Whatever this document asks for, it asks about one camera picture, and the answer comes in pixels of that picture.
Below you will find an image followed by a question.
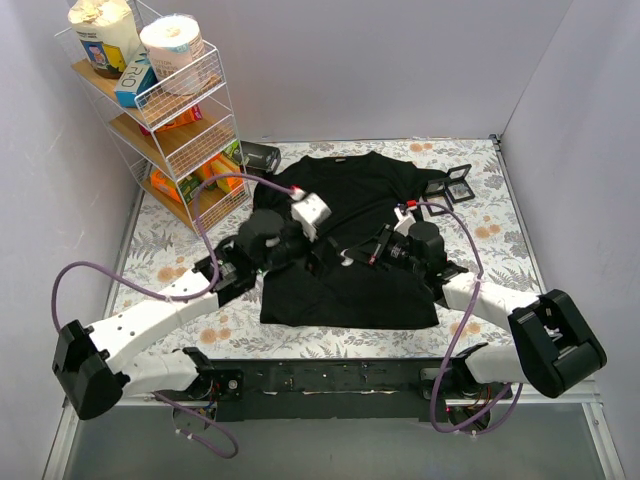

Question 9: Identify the black display case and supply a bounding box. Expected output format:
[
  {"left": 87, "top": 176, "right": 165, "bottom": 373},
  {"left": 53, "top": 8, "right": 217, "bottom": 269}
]
[
  {"left": 445, "top": 164, "right": 476, "bottom": 204},
  {"left": 422, "top": 177, "right": 454, "bottom": 217}
]

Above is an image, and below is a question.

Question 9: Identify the black t-shirt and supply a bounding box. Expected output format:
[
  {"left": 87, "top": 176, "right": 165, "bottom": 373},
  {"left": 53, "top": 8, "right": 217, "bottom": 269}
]
[{"left": 260, "top": 151, "right": 445, "bottom": 330}]

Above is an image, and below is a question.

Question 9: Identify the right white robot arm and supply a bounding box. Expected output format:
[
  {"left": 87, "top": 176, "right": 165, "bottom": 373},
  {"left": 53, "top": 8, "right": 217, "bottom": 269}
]
[{"left": 343, "top": 221, "right": 607, "bottom": 398}]

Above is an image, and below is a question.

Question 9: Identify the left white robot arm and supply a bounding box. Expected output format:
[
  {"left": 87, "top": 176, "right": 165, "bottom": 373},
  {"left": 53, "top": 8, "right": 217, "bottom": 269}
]
[{"left": 52, "top": 201, "right": 331, "bottom": 420}]

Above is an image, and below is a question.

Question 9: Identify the floral tablecloth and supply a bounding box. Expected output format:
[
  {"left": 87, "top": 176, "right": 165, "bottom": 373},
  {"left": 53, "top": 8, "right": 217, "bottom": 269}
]
[{"left": 121, "top": 138, "right": 547, "bottom": 359}]

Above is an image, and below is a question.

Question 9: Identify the black box on table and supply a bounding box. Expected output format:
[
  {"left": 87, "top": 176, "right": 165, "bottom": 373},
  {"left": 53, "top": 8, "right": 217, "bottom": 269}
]
[{"left": 240, "top": 141, "right": 281, "bottom": 176}]

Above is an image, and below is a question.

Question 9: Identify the yellow orange box bottom shelf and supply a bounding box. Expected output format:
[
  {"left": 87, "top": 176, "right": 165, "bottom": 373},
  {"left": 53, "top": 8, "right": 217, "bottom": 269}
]
[{"left": 195, "top": 152, "right": 243, "bottom": 194}]

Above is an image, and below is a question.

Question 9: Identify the green box bottom shelf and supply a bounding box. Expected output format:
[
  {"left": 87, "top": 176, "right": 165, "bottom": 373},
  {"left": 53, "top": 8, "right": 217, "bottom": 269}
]
[{"left": 178, "top": 174, "right": 200, "bottom": 204}]

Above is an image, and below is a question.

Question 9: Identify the orange box bottom left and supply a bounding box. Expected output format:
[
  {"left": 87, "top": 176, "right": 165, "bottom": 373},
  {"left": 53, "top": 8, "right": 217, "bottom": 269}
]
[{"left": 149, "top": 169, "right": 182, "bottom": 202}]

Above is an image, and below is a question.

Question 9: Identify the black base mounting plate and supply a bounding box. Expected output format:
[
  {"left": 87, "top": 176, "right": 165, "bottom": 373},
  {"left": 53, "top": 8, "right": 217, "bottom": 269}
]
[{"left": 154, "top": 357, "right": 516, "bottom": 424}]

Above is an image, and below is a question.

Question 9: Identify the orange snack box middle shelf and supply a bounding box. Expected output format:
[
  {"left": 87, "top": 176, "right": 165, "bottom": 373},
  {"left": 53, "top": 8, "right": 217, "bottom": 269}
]
[{"left": 154, "top": 104, "right": 203, "bottom": 133}]

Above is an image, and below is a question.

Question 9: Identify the blue and white box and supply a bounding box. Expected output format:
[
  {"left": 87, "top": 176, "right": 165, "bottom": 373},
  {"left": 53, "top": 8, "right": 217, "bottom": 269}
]
[{"left": 114, "top": 44, "right": 158, "bottom": 108}]

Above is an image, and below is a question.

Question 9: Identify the wrapped toilet paper roll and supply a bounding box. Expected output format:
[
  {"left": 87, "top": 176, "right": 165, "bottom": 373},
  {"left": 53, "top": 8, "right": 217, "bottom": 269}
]
[{"left": 139, "top": 14, "right": 206, "bottom": 95}]

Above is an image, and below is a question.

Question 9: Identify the paper-wrapped jar with label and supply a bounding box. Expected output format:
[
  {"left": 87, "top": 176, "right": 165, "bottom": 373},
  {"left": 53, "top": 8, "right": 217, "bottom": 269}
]
[{"left": 68, "top": 0, "right": 141, "bottom": 79}]

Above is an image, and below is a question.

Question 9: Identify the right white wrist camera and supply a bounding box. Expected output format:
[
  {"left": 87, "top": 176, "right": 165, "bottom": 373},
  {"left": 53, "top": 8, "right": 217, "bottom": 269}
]
[{"left": 394, "top": 206, "right": 416, "bottom": 235}]

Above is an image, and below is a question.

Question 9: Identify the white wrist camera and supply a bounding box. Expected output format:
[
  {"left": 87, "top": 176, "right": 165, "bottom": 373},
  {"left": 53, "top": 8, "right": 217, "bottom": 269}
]
[
  {"left": 394, "top": 206, "right": 416, "bottom": 235},
  {"left": 291, "top": 189, "right": 331, "bottom": 242}
]

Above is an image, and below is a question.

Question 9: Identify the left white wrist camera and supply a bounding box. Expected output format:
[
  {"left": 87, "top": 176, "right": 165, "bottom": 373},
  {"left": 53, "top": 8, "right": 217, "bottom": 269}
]
[{"left": 291, "top": 189, "right": 331, "bottom": 242}]

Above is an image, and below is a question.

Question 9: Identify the white wire shelf rack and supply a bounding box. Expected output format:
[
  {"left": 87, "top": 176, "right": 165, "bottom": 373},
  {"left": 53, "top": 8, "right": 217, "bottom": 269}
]
[{"left": 56, "top": 1, "right": 249, "bottom": 230}]

